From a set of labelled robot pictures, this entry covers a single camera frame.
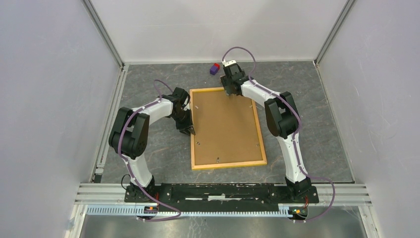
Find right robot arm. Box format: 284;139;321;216
221;60;312;202

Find brown cardboard backing board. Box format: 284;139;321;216
193;90;264;166

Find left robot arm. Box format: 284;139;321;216
108;87;195;202

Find purple and red block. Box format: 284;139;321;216
209;63;220;75

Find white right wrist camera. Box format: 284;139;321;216
222;60;237;67

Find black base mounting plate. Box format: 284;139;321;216
124;182;319;213

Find aluminium rail frame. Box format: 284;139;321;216
69;61;379;238

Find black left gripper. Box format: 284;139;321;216
171;109;196;137

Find yellow wooden picture frame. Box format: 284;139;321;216
189;86;268;171

